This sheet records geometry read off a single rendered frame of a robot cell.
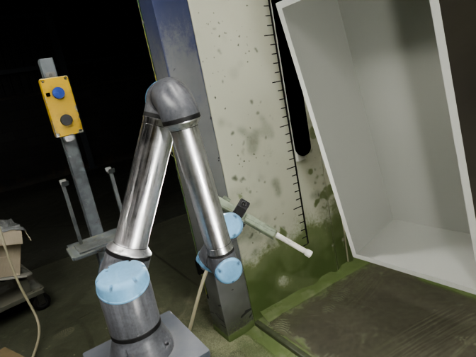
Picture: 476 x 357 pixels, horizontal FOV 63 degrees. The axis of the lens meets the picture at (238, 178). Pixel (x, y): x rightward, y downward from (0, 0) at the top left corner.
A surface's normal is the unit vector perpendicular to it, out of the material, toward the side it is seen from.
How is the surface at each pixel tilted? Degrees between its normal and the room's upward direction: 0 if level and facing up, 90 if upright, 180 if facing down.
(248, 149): 90
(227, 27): 90
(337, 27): 90
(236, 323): 90
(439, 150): 102
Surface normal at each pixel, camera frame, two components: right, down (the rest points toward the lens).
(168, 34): 0.54, 0.10
